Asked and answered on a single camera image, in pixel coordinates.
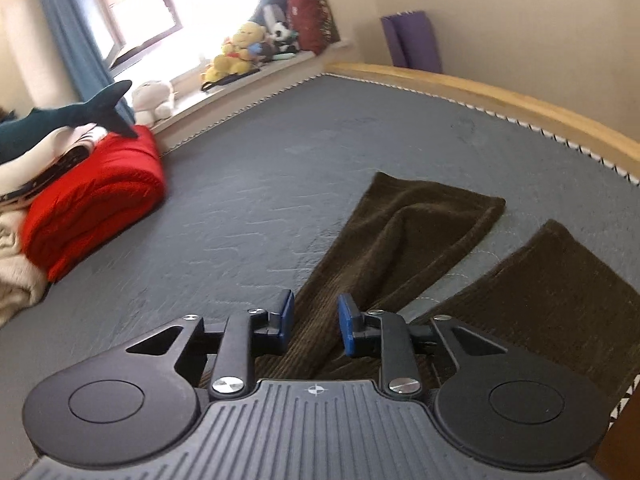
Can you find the brown corduroy pants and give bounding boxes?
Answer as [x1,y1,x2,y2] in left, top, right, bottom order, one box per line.
[256,172,639,405]

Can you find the red folded blanket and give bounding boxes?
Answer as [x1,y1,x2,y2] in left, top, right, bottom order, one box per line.
[22,126,166,283]

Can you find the cream folded blanket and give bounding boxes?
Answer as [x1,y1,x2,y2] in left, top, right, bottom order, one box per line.
[0,209,48,326]

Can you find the white plush toy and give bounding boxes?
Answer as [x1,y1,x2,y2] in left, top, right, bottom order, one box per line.
[132,80,175,128]

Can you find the white folded cloth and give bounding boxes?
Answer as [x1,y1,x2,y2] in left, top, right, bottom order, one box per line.
[1,124,107,211]

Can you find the yellow bear plush toy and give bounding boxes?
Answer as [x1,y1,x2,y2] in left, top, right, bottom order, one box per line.
[201,22,266,84]

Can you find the purple yoga mat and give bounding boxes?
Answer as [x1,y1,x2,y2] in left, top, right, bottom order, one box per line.
[381,11,442,74]

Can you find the panda plush toy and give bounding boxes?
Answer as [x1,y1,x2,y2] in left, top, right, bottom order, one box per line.
[270,21,299,54]

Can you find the teal shark plush toy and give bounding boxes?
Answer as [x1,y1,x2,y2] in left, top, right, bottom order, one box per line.
[0,80,138,164]

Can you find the red patterned cushion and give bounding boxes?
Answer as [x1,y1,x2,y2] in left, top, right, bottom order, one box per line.
[286,0,340,55]

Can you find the blue curtain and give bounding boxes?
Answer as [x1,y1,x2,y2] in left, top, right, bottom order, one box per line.
[40,0,114,101]

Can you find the wooden bed frame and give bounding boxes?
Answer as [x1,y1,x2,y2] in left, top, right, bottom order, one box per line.
[324,63,639,182]

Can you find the window frame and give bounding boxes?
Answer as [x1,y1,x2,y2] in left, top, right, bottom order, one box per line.
[78,0,182,74]

